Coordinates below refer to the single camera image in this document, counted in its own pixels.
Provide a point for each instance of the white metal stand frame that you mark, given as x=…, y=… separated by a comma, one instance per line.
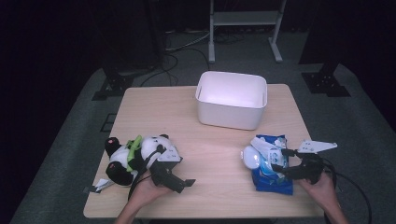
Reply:
x=246, y=18

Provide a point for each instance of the white wet wipe sheet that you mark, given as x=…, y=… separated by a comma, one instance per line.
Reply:
x=263, y=145

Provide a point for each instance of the grey tape strip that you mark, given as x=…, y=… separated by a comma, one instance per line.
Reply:
x=87, y=189

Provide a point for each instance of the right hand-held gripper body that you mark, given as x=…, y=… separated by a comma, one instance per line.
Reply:
x=311, y=169

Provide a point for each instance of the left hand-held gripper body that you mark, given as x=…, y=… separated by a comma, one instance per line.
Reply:
x=163, y=175

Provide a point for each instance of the blue wet wipes packet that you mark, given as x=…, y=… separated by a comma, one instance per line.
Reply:
x=271, y=186

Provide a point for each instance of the white plastic bin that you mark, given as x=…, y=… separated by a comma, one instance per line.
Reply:
x=230, y=115

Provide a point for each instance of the panda plush toy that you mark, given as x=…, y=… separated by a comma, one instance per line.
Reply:
x=149, y=143

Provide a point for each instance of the black stand base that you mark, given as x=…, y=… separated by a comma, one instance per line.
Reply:
x=325, y=84
x=115, y=85

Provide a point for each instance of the person's left hand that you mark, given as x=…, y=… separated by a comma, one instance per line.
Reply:
x=144, y=194

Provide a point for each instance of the person's right hand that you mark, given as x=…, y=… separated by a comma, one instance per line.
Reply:
x=323, y=191

